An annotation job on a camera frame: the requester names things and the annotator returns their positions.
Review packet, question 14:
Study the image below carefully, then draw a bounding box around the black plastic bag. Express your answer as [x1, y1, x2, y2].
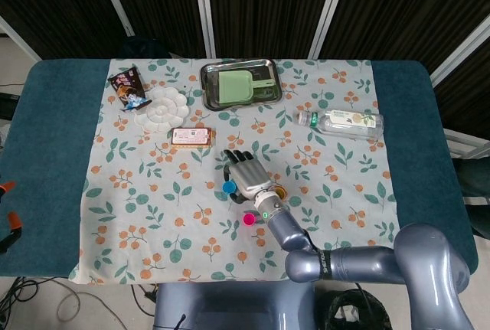
[319, 289, 394, 330]

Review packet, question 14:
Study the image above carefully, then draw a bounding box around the green plastic scoop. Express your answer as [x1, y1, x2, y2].
[217, 70, 276, 106]

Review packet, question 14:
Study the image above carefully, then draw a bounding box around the floral fruit print tablecloth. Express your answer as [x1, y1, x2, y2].
[67, 57, 407, 286]

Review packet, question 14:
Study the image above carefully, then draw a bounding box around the stainless steel tray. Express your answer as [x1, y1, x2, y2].
[199, 57, 284, 111]

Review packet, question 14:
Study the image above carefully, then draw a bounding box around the grey blue robot torso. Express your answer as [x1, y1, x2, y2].
[152, 282, 319, 330]

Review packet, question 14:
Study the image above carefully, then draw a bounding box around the clear plastic water bottle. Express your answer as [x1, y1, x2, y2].
[292, 109, 385, 140]

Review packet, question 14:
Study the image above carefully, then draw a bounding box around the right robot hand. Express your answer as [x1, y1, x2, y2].
[221, 149, 276, 205]

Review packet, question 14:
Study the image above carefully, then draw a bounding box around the white partition post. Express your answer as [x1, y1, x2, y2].
[91, 0, 136, 38]
[309, 0, 352, 60]
[429, 19, 490, 88]
[192, 0, 216, 59]
[0, 15, 42, 62]

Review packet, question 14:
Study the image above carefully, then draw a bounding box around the red yellow card box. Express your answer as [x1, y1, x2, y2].
[169, 126, 214, 150]

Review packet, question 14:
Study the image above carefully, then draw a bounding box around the white flower paint palette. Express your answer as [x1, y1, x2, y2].
[133, 87, 190, 133]

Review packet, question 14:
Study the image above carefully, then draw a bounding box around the teal table cover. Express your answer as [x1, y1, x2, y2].
[0, 58, 479, 281]

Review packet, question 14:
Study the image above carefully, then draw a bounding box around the black floor cable bundle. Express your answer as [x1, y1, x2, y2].
[0, 276, 39, 325]

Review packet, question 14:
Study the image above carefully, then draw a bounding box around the grey metal shelf frame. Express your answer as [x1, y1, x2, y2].
[443, 127, 490, 161]

